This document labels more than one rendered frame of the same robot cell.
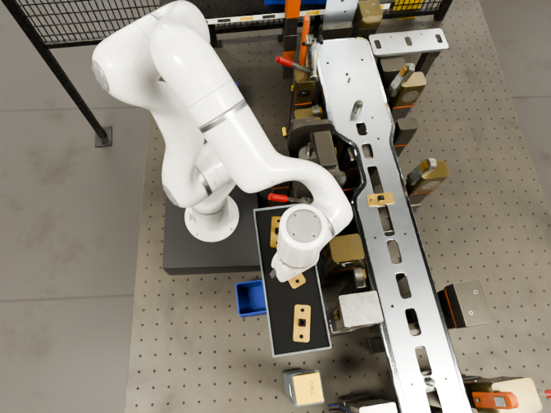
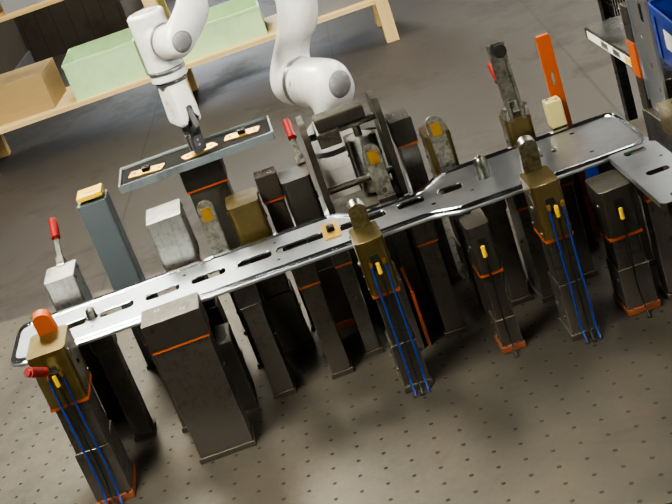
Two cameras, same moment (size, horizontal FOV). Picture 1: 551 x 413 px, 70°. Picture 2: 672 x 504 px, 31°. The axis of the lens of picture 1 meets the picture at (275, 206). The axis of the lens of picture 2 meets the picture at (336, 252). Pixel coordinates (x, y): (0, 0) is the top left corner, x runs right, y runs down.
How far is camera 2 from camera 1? 284 cm
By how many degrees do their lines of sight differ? 73
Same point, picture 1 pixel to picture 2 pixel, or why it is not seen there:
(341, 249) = (239, 196)
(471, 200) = (448, 454)
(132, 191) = not seen: hidden behind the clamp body
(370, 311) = (158, 216)
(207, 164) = (299, 63)
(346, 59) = (586, 141)
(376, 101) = (506, 183)
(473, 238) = (365, 470)
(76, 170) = not seen: hidden behind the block
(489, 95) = not seen: outside the picture
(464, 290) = (186, 300)
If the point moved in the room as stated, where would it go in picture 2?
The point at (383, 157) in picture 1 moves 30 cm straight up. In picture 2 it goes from (400, 215) to (355, 81)
